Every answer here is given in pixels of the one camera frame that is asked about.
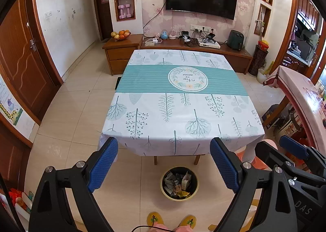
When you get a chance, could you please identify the yellow round trash bin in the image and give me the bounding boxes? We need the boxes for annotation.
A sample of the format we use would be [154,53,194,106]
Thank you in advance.
[159,166,199,202]

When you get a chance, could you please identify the pink plastic stool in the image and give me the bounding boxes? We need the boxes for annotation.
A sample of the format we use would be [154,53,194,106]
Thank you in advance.
[235,138,280,171]

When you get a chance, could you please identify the pink covered side table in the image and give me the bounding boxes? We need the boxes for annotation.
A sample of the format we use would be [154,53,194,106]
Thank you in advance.
[263,66,325,155]

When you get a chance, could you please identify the yellow slipper right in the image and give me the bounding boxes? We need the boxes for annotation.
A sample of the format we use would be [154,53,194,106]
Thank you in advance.
[178,215,197,229]

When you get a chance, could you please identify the yellow slipper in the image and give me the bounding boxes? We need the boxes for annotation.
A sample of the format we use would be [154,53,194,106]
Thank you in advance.
[178,215,197,229]
[146,212,164,226]

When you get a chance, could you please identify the yellow slipper left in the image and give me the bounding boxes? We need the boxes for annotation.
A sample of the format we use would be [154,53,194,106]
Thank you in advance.
[146,212,164,226]

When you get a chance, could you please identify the pink trouser leg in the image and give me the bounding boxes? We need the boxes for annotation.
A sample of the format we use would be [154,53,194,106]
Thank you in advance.
[148,223,193,232]

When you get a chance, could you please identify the leaf pattern tablecloth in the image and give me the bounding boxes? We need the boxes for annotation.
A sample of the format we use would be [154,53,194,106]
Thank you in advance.
[99,49,265,162]

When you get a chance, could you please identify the white set-top box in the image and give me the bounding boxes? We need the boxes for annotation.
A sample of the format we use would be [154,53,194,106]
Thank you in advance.
[197,39,220,49]

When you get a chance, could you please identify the black air fryer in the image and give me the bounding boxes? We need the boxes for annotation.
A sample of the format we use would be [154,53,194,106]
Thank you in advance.
[227,30,244,51]

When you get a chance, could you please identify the wooden TV console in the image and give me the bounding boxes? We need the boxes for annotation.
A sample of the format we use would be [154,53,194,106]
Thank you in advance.
[102,33,254,76]

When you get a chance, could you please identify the brown wooden door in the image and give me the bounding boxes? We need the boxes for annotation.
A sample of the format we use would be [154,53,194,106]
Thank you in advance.
[1,0,63,124]

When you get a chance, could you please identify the fruit bowl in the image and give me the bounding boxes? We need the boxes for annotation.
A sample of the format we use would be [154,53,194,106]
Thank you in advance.
[111,30,131,41]

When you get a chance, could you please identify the pink dumbbells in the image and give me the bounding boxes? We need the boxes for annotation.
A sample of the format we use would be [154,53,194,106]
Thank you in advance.
[118,4,132,20]

